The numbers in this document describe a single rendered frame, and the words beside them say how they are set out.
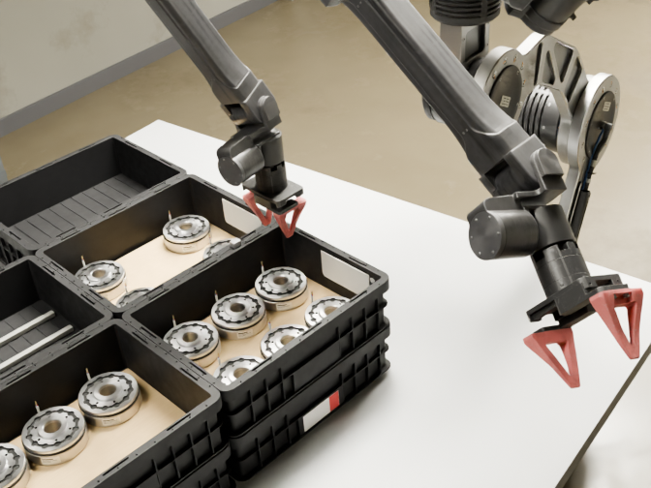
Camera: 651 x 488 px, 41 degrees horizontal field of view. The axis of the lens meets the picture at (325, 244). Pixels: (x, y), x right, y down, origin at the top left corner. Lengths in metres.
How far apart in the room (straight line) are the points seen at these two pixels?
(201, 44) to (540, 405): 0.89
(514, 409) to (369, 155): 2.34
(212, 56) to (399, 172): 2.35
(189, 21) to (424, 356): 0.80
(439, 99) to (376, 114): 3.12
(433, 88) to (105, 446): 0.81
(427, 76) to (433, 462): 0.75
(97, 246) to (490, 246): 1.07
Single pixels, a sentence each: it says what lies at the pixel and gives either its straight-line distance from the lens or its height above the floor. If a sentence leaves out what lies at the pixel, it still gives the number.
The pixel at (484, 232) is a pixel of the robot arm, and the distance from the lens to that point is 1.02.
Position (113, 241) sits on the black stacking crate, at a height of 0.87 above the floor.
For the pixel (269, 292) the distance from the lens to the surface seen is 1.71.
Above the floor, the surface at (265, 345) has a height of 0.86.
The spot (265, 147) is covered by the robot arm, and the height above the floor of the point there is 1.18.
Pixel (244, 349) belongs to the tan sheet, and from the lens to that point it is 1.64.
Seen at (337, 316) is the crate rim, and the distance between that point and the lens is 1.53.
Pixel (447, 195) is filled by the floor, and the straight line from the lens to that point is 3.59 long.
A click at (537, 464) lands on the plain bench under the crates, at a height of 0.70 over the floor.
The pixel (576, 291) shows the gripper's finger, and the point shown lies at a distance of 1.02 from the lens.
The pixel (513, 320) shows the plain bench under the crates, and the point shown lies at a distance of 1.88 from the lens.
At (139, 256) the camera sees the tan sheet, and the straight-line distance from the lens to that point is 1.93.
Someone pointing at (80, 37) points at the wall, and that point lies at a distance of 4.73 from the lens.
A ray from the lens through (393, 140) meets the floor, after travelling 3.99.
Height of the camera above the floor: 1.91
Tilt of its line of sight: 35 degrees down
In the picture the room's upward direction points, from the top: 5 degrees counter-clockwise
